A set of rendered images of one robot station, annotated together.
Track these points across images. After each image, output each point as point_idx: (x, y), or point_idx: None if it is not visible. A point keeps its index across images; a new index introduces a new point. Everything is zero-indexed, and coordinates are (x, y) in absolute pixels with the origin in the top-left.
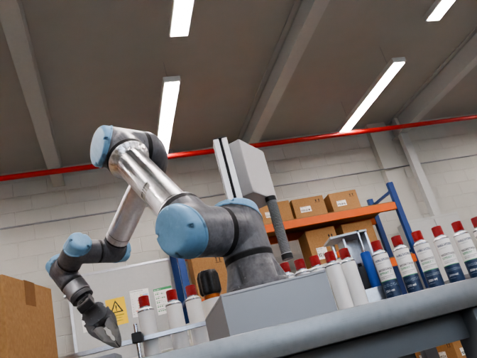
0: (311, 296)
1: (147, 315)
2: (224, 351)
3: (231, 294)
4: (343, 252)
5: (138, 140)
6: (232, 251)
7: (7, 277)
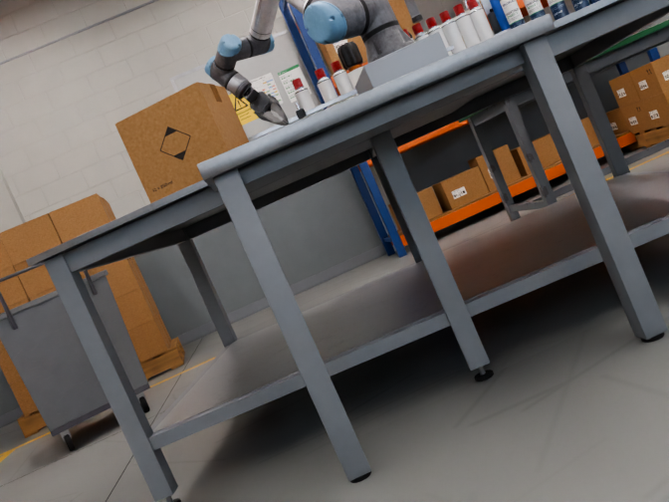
0: (430, 54)
1: (304, 95)
2: (371, 97)
3: (370, 64)
4: (470, 3)
5: None
6: (366, 30)
7: (200, 83)
